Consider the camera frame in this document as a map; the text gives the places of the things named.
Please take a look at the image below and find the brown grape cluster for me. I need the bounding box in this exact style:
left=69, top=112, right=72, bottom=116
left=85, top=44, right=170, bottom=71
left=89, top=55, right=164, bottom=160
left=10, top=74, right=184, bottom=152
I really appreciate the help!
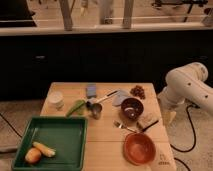
left=130, top=85, right=145, bottom=99

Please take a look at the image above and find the blue sponge block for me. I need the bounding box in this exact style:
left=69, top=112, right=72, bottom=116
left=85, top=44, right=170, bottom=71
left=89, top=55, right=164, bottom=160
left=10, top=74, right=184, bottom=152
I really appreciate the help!
left=86, top=84, right=96, bottom=98

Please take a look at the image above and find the metal fork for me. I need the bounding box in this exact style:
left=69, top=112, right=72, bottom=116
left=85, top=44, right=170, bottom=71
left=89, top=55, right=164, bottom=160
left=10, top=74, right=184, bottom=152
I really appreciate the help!
left=114, top=121, right=137, bottom=133

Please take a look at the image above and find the light blue cloth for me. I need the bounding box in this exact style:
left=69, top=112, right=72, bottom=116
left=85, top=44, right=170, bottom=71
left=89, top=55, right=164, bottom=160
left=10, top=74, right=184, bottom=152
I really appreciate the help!
left=112, top=90, right=130, bottom=106

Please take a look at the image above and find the green vegetable toy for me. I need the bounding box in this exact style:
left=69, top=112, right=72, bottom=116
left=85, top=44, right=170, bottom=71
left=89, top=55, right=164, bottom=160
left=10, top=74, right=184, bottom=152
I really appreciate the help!
left=66, top=100, right=86, bottom=117

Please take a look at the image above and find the metal measuring scoop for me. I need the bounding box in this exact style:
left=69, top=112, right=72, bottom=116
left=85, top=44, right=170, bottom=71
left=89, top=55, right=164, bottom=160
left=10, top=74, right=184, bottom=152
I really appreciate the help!
left=86, top=91, right=118, bottom=120

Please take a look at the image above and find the white cup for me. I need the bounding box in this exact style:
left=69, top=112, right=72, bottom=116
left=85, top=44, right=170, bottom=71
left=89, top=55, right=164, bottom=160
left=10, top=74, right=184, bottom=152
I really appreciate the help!
left=47, top=91, right=64, bottom=108

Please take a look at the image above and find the dark brown bowl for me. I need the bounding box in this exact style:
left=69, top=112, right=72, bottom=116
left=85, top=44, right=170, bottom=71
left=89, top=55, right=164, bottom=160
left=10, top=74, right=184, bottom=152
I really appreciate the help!
left=121, top=98, right=144, bottom=121

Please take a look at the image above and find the beige scrub brush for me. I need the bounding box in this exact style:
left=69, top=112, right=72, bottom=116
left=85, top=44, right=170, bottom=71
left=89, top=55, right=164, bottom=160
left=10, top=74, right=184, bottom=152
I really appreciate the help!
left=136, top=113, right=159, bottom=132

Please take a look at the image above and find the orange-brown bowl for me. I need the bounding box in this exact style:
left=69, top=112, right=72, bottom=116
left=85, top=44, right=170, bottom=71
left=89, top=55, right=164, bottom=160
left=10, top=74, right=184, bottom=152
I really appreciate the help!
left=123, top=133, right=156, bottom=166

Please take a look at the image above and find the orange round fruit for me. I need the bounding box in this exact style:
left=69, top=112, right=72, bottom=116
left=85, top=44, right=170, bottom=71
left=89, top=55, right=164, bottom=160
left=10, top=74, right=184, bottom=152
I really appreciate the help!
left=25, top=148, right=42, bottom=164

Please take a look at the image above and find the green plastic tray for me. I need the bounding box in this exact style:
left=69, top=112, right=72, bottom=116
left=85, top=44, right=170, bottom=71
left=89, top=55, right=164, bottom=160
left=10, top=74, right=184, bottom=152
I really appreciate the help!
left=11, top=116, right=87, bottom=171

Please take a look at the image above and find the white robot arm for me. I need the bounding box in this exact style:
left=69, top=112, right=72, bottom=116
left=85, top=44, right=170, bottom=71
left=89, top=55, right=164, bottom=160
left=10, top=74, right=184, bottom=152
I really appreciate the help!
left=157, top=62, right=213, bottom=126

